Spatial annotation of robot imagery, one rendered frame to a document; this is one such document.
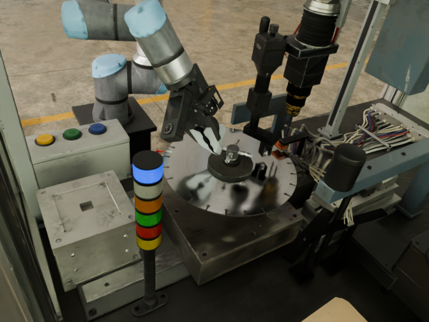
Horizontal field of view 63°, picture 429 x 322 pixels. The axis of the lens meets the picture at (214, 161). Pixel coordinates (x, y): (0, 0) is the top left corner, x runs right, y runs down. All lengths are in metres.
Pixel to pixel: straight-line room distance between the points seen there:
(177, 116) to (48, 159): 0.41
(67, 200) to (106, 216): 0.10
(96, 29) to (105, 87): 0.49
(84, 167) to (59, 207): 0.22
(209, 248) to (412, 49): 0.56
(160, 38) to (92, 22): 0.17
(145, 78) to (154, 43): 0.55
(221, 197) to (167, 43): 0.34
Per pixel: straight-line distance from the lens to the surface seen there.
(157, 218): 0.59
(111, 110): 1.31
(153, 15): 0.70
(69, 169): 1.03
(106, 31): 0.81
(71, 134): 1.04
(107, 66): 1.25
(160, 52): 0.71
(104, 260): 0.85
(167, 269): 0.88
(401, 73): 0.75
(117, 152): 1.04
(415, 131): 1.62
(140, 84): 1.26
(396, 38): 0.75
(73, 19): 0.81
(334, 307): 0.92
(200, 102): 0.76
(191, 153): 0.88
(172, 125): 0.71
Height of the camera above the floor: 1.49
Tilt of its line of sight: 39 degrees down
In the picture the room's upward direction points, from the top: 8 degrees clockwise
